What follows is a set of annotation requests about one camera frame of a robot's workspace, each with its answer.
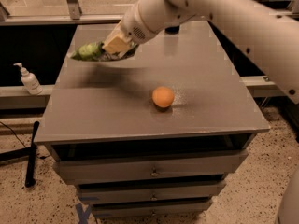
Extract black cable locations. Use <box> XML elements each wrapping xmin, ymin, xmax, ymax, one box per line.
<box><xmin>0</xmin><ymin>120</ymin><xmax>50</xmax><ymax>160</ymax></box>

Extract grey drawer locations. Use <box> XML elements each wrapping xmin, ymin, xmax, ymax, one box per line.
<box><xmin>92</xmin><ymin>198</ymin><xmax>212</xmax><ymax>218</ymax></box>
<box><xmin>77</xmin><ymin>181</ymin><xmax>226</xmax><ymax>204</ymax></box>
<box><xmin>53</xmin><ymin>150</ymin><xmax>248</xmax><ymax>185</ymax></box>

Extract top grey drawer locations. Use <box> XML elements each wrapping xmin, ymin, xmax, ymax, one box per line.
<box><xmin>53</xmin><ymin>150</ymin><xmax>248</xmax><ymax>185</ymax></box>

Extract black stand leg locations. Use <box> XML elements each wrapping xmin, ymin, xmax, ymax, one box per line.
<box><xmin>0</xmin><ymin>121</ymin><xmax>39</xmax><ymax>188</ymax></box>

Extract middle grey drawer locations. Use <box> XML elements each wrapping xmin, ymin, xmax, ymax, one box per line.
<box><xmin>77</xmin><ymin>181</ymin><xmax>226</xmax><ymax>204</ymax></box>

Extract bottom grey drawer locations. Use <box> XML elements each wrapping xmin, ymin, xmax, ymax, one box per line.
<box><xmin>92</xmin><ymin>198</ymin><xmax>212</xmax><ymax>218</ymax></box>

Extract blue pepsi can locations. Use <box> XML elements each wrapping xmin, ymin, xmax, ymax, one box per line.
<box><xmin>164</xmin><ymin>26</ymin><xmax>180</xmax><ymax>35</ymax></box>

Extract orange fruit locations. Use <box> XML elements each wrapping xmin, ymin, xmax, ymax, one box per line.
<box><xmin>152</xmin><ymin>87</ymin><xmax>175</xmax><ymax>108</ymax></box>

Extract white pump lotion bottle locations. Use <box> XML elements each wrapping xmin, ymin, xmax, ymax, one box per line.
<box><xmin>14</xmin><ymin>63</ymin><xmax>43</xmax><ymax>95</ymax></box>

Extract grey drawer cabinet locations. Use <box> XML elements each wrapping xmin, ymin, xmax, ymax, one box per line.
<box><xmin>33</xmin><ymin>20</ymin><xmax>271</xmax><ymax>220</ymax></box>

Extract metal window bracket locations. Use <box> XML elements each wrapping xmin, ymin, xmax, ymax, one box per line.
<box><xmin>66</xmin><ymin>0</ymin><xmax>81</xmax><ymax>20</ymax></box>

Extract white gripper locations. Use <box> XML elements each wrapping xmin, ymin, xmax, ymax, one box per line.
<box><xmin>102</xmin><ymin>0</ymin><xmax>193</xmax><ymax>54</ymax></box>

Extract green jalapeno chip bag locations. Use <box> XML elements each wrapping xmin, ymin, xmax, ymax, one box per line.
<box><xmin>69</xmin><ymin>42</ymin><xmax>138</xmax><ymax>62</ymax></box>

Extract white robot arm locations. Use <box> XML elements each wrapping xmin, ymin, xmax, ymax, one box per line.
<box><xmin>104</xmin><ymin>0</ymin><xmax>299</xmax><ymax>104</ymax></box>

